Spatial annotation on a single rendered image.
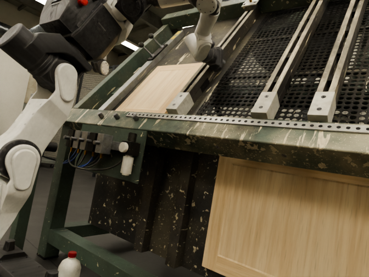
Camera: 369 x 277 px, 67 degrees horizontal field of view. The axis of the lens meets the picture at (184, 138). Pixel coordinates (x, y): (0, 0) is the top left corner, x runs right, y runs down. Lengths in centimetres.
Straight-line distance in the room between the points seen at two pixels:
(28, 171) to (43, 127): 17
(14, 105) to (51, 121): 420
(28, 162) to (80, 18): 56
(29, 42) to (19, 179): 47
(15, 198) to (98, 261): 58
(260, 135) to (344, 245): 48
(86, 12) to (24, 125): 48
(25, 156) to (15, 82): 432
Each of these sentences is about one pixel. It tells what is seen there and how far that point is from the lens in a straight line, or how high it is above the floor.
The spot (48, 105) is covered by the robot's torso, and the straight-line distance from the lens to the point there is 114.
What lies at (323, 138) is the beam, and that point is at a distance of 95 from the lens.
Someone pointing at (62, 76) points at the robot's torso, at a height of 94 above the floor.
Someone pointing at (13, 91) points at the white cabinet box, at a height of 131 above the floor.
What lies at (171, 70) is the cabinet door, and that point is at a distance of 175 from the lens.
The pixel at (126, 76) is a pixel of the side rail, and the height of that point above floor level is 123.
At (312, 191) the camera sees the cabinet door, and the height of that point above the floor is 68.
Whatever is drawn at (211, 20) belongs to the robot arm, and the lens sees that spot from 121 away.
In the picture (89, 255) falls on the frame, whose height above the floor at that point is 16.
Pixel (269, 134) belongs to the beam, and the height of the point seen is 84.
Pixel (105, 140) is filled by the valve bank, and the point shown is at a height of 73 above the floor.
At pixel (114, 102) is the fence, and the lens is 172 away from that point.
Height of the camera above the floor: 72
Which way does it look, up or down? 4 degrees up
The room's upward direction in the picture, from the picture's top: 10 degrees clockwise
